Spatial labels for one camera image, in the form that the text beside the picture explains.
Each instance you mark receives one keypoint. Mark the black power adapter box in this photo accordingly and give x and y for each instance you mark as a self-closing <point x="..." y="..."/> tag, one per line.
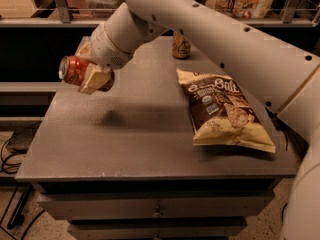
<point x="20" y="141"/>

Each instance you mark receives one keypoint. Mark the upper drawer with knob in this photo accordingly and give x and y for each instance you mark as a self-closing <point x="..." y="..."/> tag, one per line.
<point x="153" y="205"/>

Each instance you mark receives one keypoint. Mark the drawer with knob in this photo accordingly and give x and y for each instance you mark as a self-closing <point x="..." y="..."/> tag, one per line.
<point x="158" y="229"/>
<point x="153" y="205"/>

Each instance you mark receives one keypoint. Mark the brown yellow chip bag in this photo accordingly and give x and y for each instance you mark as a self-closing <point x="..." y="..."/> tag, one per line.
<point x="220" y="113"/>

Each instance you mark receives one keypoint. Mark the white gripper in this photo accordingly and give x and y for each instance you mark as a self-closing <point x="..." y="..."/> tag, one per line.
<point x="106" y="50"/>

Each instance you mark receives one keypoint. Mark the red coke can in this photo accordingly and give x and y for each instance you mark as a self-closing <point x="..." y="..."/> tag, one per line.
<point x="72" y="70"/>

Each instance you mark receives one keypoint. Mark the grey drawer cabinet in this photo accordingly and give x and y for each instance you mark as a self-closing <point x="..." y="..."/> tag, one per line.
<point x="121" y="165"/>

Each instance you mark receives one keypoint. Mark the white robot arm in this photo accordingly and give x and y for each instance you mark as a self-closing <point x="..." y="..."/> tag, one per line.
<point x="282" y="77"/>

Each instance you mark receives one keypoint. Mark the lower drawer with knob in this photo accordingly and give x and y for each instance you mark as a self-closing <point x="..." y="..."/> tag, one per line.
<point x="158" y="229"/>

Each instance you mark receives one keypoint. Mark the grey metal shelf rail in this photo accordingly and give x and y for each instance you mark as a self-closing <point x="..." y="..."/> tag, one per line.
<point x="283" y="13"/>

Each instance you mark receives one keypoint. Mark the clear plastic container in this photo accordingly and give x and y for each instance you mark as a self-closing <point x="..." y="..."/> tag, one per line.
<point x="103" y="8"/>

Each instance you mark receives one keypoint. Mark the gold soda can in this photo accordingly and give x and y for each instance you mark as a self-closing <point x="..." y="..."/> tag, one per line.
<point x="181" y="47"/>

